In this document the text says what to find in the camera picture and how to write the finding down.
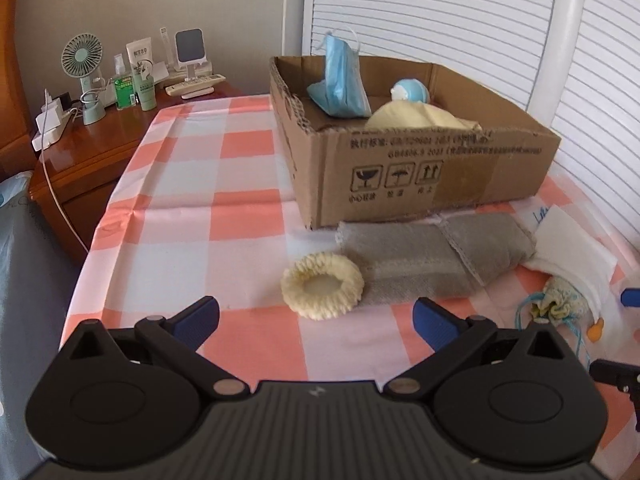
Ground white tissue sheet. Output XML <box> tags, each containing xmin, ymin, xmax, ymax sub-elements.
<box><xmin>523</xmin><ymin>206</ymin><xmax>617</xmax><ymax>321</ymax></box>

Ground grey sachet pouch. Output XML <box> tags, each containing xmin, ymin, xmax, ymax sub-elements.
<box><xmin>438</xmin><ymin>212</ymin><xmax>536</xmax><ymax>287</ymax></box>
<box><xmin>336</xmin><ymin>222</ymin><xmax>480</xmax><ymax>306</ymax></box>

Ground cream knitted scrunchie ring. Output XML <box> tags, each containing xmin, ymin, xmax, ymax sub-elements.
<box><xmin>278</xmin><ymin>250</ymin><xmax>367</xmax><ymax>322</ymax></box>

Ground yellow lens cleaning cloth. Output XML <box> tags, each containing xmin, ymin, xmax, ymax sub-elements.
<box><xmin>366</xmin><ymin>101</ymin><xmax>482</xmax><ymax>131</ymax></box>

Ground blue white plush toy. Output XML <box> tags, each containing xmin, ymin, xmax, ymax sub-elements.
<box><xmin>390</xmin><ymin>78</ymin><xmax>431</xmax><ymax>104</ymax></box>

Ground blue disposable face mask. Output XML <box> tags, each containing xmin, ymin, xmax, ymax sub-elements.
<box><xmin>307</xmin><ymin>29</ymin><xmax>372</xmax><ymax>119</ymax></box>

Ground brown cardboard box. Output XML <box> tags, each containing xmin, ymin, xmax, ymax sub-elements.
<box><xmin>270</xmin><ymin>56</ymin><xmax>561</xmax><ymax>230</ymax></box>

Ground wooden bedside cabinet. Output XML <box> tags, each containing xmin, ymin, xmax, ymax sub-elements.
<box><xmin>27</xmin><ymin>79</ymin><xmax>244</xmax><ymax>266</ymax></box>

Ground wooden bed headboard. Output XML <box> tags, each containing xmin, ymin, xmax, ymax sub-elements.
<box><xmin>0</xmin><ymin>0</ymin><xmax>36</xmax><ymax>180</ymax></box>

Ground white remote control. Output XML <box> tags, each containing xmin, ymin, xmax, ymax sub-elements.
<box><xmin>165</xmin><ymin>74</ymin><xmax>227</xmax><ymax>99</ymax></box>

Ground green spray bottle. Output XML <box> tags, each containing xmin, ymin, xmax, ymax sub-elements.
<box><xmin>113</xmin><ymin>53</ymin><xmax>136</xmax><ymax>110</ymax></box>

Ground green tube bottle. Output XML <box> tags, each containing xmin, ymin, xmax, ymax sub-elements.
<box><xmin>132</xmin><ymin>58</ymin><xmax>157</xmax><ymax>112</ymax></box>

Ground white power strip charger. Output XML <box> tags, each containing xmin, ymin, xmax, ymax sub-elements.
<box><xmin>32</xmin><ymin>90</ymin><xmax>74</xmax><ymax>153</ymax></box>

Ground white tube skincare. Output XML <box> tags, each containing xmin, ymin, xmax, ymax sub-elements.
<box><xmin>126</xmin><ymin>37</ymin><xmax>154</xmax><ymax>79</ymax></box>

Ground phone stand with screen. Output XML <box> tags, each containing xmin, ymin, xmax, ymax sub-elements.
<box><xmin>175</xmin><ymin>28</ymin><xmax>208</xmax><ymax>81</ymax></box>

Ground green mini desk fan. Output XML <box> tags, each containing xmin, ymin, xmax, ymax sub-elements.
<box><xmin>61</xmin><ymin>32</ymin><xmax>105</xmax><ymax>126</ymax></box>

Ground white louvered wardrobe doors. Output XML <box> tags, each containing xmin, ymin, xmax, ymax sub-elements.
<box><xmin>300</xmin><ymin>0</ymin><xmax>639</xmax><ymax>243</ymax></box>

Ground blue string drawstring pouch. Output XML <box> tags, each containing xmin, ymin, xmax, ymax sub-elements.
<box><xmin>514</xmin><ymin>276</ymin><xmax>591</xmax><ymax>368</ymax></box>

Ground white charging cable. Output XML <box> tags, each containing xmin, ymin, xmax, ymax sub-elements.
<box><xmin>38</xmin><ymin>89</ymin><xmax>91</xmax><ymax>256</ymax></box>

